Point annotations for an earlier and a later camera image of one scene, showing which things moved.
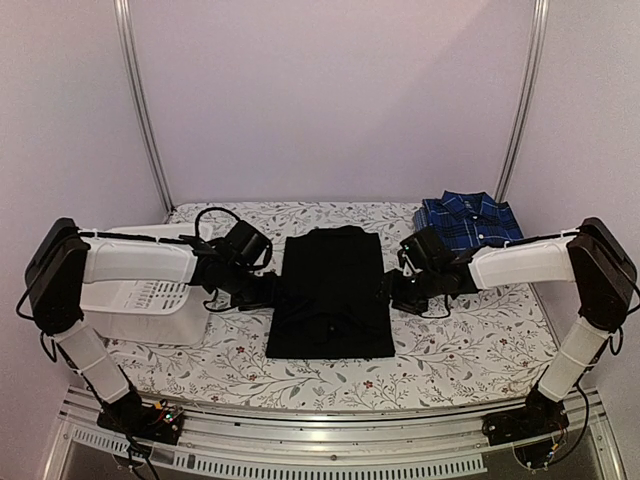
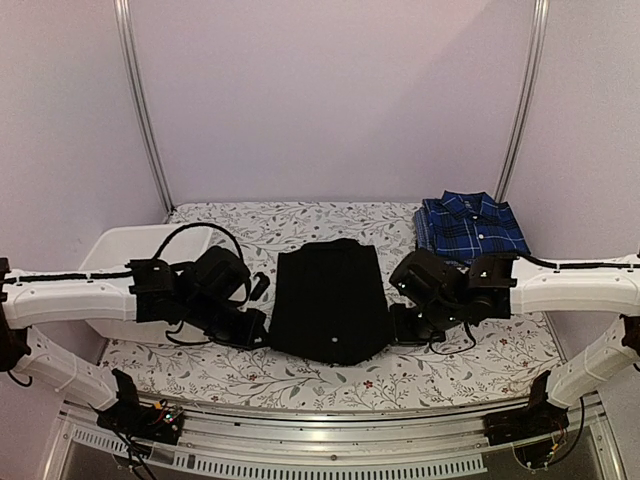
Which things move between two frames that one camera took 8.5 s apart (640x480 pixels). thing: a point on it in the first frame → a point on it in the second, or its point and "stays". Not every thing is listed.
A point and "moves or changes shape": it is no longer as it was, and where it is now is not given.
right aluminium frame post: (528, 97) stays
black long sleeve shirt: (332, 301) moves or changes shape
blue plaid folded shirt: (464, 220) stays
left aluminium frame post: (137, 96) stays
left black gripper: (267, 299) → (246, 339)
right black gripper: (399, 302) → (401, 334)
